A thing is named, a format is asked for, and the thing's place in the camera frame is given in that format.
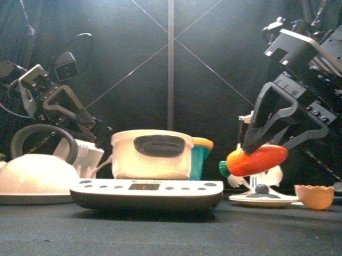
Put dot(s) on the orange toy carrot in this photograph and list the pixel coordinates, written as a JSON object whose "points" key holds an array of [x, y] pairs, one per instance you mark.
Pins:
{"points": [[258, 161]]}

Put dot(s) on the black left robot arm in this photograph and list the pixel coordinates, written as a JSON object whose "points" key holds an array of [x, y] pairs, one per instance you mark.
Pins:
{"points": [[8, 71]]}

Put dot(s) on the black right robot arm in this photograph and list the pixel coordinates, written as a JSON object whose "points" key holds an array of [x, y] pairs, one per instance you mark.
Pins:
{"points": [[327, 13]]}

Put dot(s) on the teal cup orange lid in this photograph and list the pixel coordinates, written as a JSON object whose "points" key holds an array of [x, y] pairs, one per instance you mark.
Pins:
{"points": [[201, 156]]}

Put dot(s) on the white ribbed toy cup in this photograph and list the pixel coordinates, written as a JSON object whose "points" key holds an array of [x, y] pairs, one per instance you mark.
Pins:
{"points": [[87, 156]]}

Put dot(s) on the small grey block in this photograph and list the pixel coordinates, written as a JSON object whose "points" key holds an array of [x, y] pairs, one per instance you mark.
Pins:
{"points": [[338, 188]]}

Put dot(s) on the white toy stand with plate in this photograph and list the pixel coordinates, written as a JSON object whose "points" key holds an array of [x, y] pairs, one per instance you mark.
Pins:
{"points": [[262, 200]]}

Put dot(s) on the small orange bowl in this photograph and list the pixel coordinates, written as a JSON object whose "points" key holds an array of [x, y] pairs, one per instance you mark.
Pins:
{"points": [[315, 197]]}

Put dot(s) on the white toy cooker with panel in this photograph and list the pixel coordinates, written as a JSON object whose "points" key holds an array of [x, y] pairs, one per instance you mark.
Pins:
{"points": [[148, 166]]}

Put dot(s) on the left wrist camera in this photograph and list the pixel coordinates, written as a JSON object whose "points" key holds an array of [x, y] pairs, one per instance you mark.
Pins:
{"points": [[66, 68]]}

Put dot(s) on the vertical metal frame pole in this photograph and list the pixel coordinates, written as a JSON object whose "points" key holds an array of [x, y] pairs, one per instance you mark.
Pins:
{"points": [[170, 66]]}

